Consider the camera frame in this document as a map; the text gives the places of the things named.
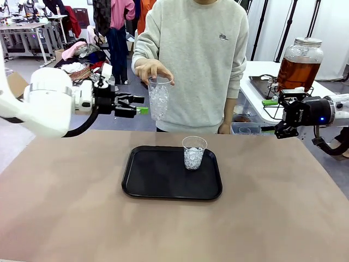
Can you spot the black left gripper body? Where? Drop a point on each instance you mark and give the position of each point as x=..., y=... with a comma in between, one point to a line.
x=105, y=99

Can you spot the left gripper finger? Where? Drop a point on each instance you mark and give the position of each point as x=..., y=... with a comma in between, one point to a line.
x=136, y=99
x=125, y=112

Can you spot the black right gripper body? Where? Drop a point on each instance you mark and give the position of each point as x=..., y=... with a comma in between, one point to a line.
x=310, y=112

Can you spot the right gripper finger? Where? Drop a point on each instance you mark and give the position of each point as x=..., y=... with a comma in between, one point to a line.
x=268, y=103
x=285, y=131

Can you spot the tall clear iced cup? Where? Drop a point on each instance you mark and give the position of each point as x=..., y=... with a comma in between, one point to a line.
x=159, y=103

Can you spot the short clear iced cup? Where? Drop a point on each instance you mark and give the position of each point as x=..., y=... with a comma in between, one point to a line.
x=194, y=161

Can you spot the person's right forearm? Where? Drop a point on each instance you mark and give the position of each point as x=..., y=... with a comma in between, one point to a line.
x=141, y=53

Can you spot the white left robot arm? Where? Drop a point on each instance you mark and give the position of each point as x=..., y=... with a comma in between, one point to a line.
x=46, y=103

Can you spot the person's left forearm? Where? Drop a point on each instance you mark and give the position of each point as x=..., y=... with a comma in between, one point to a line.
x=231, y=90

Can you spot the glass tea drink dispenser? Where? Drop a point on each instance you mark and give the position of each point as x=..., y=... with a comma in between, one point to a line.
x=298, y=71

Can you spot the person's right hand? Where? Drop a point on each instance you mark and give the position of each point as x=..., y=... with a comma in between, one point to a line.
x=152, y=68

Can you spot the person's left hand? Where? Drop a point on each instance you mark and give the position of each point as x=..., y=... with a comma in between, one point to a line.
x=225, y=128

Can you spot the dark metal tray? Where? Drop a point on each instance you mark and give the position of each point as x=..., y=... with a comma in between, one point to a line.
x=260, y=84

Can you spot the white side table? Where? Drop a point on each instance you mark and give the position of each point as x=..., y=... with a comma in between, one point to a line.
x=256, y=71

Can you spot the pile of mixed clothes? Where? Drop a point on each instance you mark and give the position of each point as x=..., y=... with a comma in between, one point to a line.
x=81, y=68

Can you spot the dark blue hanging trousers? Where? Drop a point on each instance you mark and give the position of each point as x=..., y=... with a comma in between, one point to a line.
x=117, y=57

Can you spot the small brown cardboard box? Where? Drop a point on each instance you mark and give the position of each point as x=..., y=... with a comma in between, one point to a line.
x=58, y=54

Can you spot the person in grey sweatshirt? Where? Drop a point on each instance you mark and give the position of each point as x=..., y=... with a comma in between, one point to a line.
x=196, y=68

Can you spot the black light stand pole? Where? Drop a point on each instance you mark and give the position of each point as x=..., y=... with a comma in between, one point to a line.
x=313, y=17
x=286, y=27
x=261, y=27

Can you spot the black plastic serving tray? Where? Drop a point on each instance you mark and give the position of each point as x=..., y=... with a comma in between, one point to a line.
x=163, y=180

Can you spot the red garment on chair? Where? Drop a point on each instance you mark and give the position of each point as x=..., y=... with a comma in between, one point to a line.
x=75, y=24

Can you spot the dark patterned hanging garment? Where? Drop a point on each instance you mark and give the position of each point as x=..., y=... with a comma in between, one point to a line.
x=101, y=16

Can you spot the orange hanging garment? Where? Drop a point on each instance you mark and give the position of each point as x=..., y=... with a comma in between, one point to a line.
x=143, y=16

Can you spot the pink hanging garment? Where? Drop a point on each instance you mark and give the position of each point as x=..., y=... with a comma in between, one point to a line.
x=121, y=13

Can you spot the flat brown cardboard box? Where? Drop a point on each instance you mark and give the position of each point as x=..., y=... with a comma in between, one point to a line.
x=16, y=84

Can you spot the white background desk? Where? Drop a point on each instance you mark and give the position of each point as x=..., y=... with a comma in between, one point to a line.
x=58, y=17

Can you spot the person in dark striped jacket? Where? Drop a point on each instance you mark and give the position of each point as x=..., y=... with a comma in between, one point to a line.
x=246, y=5

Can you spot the background person in dark clothes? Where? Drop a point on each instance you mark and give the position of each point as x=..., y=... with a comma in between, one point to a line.
x=54, y=5

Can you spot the grey-framed white desk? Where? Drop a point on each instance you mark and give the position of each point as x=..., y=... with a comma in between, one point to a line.
x=24, y=27

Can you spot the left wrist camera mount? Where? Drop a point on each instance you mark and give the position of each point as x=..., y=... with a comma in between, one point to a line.
x=105, y=76

